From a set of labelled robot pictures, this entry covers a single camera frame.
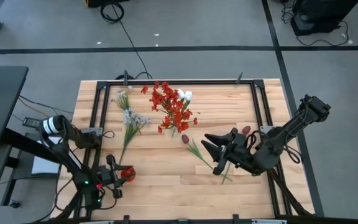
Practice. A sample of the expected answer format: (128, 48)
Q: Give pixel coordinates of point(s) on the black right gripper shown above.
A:
(238, 152)

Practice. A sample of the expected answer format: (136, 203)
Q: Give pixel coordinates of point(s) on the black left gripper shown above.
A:
(109, 175)

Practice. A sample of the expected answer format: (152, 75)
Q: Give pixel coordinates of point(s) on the red glass vase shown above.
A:
(128, 174)

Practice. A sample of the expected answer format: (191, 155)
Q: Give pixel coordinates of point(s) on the dark red artificial tulip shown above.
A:
(185, 138)
(246, 130)

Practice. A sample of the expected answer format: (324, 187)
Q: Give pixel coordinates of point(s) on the red artificial flower bunch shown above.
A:
(179, 119)
(163, 96)

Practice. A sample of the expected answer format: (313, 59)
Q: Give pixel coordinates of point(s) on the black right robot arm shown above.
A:
(291, 130)

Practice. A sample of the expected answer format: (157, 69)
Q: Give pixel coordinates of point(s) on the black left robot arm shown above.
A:
(70, 160)

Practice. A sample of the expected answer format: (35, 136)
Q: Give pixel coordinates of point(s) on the white flat board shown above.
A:
(43, 161)

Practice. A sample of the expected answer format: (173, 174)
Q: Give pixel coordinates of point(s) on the black power adapter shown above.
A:
(31, 122)

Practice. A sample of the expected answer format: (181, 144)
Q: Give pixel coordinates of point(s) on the black caster wheel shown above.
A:
(13, 203)

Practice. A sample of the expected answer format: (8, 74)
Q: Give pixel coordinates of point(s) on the black equipment case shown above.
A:
(322, 12)

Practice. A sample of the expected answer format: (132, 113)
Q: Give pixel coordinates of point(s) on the black aluminium table frame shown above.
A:
(182, 82)

